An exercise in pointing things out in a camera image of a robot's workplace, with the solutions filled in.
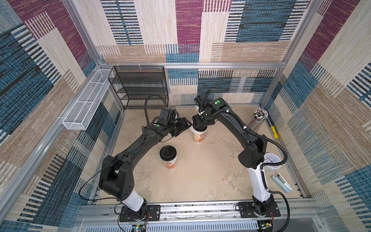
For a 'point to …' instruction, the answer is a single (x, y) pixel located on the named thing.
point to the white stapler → (281, 181)
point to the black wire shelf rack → (135, 83)
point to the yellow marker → (275, 132)
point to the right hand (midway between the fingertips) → (202, 125)
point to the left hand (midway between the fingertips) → (190, 126)
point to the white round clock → (271, 157)
